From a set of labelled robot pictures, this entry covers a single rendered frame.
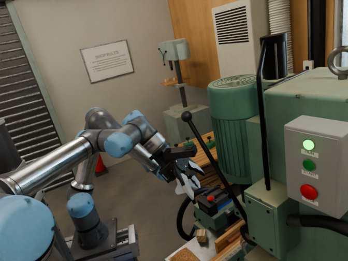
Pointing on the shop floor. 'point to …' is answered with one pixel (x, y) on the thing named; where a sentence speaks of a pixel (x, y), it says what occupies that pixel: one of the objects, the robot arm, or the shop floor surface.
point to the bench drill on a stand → (178, 130)
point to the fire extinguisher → (101, 170)
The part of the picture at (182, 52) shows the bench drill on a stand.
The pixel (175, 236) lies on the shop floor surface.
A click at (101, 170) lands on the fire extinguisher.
